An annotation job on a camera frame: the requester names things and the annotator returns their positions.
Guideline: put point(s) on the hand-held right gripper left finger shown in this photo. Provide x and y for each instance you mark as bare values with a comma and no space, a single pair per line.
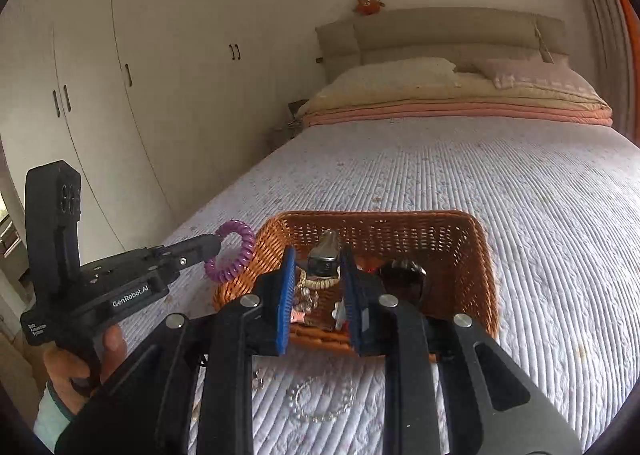
284,305

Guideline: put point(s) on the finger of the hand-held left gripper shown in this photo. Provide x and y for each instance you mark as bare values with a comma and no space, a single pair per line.
187,264
197,244

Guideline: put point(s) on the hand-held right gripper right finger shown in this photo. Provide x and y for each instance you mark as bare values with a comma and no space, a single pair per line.
355,310

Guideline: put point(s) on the silver metal hair clip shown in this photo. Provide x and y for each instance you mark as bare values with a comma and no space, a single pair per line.
325,247

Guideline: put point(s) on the brown wicker basket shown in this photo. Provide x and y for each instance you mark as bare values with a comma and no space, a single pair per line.
450,255

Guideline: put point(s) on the person's left forearm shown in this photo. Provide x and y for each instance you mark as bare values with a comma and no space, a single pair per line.
50,417

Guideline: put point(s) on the person's left hand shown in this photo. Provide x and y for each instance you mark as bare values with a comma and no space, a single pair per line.
62,367

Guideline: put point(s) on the bedside table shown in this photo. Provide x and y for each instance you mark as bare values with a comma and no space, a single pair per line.
290,127

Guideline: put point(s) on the white built-in wardrobe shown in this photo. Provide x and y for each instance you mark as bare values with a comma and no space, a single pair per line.
150,85

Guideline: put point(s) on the grey quilted bedspread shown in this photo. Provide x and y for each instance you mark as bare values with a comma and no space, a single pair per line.
500,185

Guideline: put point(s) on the pink folded blanket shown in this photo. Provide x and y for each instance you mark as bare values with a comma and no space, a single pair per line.
450,114

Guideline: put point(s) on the yellow folded blanket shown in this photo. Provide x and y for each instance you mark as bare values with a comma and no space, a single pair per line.
450,97

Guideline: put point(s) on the cream pillow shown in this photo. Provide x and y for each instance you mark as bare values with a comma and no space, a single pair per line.
390,75

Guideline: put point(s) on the beige padded headboard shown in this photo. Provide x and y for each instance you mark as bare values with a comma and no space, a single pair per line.
440,32

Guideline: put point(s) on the red plush toy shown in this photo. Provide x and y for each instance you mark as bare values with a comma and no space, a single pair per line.
369,6

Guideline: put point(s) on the pink striped pillow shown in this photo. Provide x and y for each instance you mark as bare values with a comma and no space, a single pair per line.
535,75

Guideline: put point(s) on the grey and orange curtain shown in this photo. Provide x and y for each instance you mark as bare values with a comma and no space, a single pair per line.
610,35

